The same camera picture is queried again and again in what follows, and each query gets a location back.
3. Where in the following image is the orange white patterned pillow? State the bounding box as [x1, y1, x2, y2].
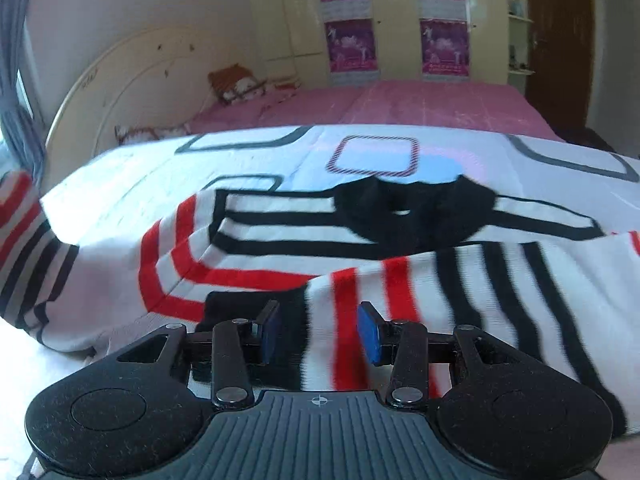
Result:
[207, 63, 268, 106]
[115, 124, 193, 147]

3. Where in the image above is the cream rounded headboard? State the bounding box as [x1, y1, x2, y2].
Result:
[45, 27, 251, 161]

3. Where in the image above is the white bed sheet square pattern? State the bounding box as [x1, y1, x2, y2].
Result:
[0, 124, 640, 480]

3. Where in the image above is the pink bed cover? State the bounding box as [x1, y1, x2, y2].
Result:
[187, 80, 566, 143]

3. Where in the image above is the red black striped white sweater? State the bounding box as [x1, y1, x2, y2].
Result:
[0, 170, 640, 436]

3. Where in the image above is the brown wooden door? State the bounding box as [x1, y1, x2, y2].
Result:
[525, 0, 596, 133]

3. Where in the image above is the grey blue curtain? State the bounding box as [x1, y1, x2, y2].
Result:
[0, 0, 48, 183]

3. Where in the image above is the cream open shelf unit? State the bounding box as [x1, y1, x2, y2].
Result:
[504, 0, 536, 96]

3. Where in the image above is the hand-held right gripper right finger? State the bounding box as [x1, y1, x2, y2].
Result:
[356, 301, 511, 408]

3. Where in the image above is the cream wardrobe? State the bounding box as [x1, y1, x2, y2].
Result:
[247, 0, 511, 88]

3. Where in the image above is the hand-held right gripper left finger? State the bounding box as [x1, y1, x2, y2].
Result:
[117, 300, 281, 409]

